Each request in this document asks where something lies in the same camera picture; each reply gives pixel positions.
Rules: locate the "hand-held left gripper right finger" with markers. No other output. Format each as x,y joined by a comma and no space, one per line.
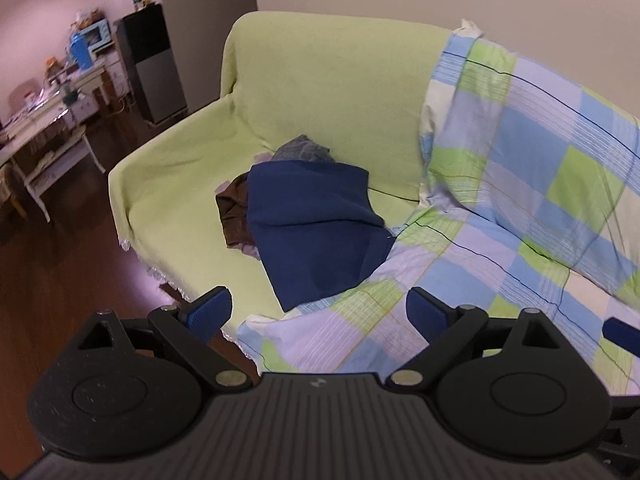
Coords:
425,312

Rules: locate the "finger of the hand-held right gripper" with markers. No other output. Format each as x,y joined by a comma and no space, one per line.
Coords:
622,335

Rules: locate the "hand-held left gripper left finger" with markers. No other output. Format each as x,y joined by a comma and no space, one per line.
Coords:
210,310

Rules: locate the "navy blue garment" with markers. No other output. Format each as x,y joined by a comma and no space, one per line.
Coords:
310,230

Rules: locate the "brown garment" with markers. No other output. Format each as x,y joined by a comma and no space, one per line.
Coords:
235,215

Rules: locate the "checkered blue green blanket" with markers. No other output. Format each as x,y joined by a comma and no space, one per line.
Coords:
525,185

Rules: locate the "grey garment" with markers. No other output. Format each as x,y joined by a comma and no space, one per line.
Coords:
305,150

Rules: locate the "white table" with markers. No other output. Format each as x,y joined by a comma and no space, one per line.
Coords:
40,130

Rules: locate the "green covered sofa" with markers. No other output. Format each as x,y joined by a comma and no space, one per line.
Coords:
320,85

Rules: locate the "black grey fridge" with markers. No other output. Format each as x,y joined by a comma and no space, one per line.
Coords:
152,65

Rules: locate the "white cabinet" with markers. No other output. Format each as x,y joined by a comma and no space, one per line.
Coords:
100,82

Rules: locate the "blue thermos jug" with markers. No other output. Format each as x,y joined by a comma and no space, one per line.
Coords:
81,50

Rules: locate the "light blue microwave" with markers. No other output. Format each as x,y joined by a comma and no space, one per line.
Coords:
95,35

